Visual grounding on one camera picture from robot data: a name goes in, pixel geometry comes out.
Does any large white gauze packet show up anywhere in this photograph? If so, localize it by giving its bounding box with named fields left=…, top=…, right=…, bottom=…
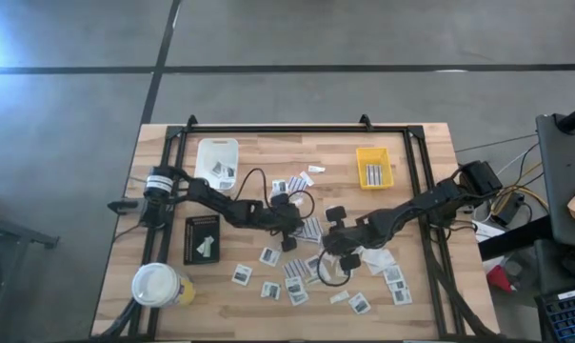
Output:
left=361, top=247, right=397, bottom=276

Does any yellow cable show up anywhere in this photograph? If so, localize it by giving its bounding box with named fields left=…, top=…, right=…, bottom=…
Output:
left=489, top=161, right=550, bottom=215

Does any black power adapter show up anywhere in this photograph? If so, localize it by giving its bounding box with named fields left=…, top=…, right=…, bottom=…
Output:
left=490, top=192, right=525, bottom=228

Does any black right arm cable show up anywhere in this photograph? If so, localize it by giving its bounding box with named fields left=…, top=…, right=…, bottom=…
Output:
left=317, top=247, right=354, bottom=288

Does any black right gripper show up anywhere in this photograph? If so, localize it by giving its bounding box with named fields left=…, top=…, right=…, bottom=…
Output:
left=323, top=204, right=364, bottom=273

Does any red object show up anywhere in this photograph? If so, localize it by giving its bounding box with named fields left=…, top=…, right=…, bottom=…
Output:
left=486, top=265, right=513, bottom=293

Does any black plastic basket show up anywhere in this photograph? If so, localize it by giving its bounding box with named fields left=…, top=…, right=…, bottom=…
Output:
left=183, top=215, right=222, bottom=265

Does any dark grey cart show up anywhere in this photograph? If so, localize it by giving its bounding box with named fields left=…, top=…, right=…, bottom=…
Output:
left=534, top=112, right=575, bottom=249

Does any black floor stand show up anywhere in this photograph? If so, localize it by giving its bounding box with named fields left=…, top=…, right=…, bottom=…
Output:
left=0, top=190, right=61, bottom=252

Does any white plastic bin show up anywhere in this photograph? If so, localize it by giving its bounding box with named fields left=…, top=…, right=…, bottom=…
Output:
left=192, top=137, right=241, bottom=194

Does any white paper sheet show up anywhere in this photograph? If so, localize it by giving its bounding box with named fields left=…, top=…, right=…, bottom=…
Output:
left=471, top=218, right=506, bottom=242

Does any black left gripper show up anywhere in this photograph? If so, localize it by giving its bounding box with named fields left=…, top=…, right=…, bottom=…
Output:
left=268, top=192, right=307, bottom=253

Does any black metal table frame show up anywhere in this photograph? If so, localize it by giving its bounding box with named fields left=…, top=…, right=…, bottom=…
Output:
left=128, top=113, right=496, bottom=340

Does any yellow plastic basket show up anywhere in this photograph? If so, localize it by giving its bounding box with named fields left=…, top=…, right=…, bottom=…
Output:
left=355, top=146, right=395, bottom=192

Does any white cable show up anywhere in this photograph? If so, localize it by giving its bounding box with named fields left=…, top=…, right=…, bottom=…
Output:
left=482, top=141, right=541, bottom=192

